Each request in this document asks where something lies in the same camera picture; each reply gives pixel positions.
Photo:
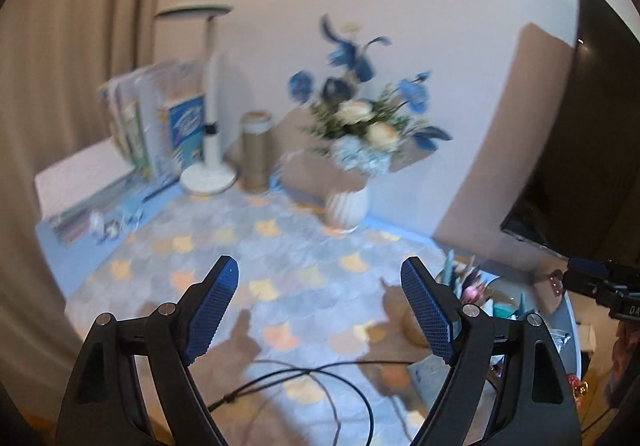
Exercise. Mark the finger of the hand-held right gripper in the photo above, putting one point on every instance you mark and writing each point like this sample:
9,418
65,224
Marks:
587,276

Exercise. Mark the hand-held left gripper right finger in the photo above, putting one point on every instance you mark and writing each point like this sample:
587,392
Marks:
427,306

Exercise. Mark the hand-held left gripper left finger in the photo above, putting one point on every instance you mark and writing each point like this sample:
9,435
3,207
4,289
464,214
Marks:
212,306

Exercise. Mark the blue pen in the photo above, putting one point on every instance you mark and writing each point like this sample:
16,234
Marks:
160,191

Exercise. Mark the white ribbed vase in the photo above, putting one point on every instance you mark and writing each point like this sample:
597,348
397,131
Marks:
346,206

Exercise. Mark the small white figurine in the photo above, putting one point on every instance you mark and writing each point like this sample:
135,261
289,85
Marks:
107,225

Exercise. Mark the black television screen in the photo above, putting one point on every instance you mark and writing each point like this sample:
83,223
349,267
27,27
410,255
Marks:
585,135

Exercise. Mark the brown cardboard sheet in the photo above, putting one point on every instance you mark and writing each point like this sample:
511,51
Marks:
510,140

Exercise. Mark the brown cardboard tube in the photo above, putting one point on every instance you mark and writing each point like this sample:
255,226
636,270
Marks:
256,150

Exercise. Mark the brown cardboard box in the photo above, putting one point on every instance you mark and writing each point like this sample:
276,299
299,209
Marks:
305,170

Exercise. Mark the blue white printed box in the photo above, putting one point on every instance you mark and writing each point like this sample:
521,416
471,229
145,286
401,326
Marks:
185,133

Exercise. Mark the white desk lamp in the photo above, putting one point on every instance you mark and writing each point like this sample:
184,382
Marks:
212,125

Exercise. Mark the white flat board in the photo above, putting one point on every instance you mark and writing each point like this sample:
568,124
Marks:
75,170

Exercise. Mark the blue and cream flower bouquet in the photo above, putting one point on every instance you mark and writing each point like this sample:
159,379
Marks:
365,115

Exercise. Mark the upright stack of books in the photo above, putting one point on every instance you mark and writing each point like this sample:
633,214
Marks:
135,120

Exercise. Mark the beige curtain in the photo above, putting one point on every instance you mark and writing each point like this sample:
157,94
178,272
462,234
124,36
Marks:
65,50

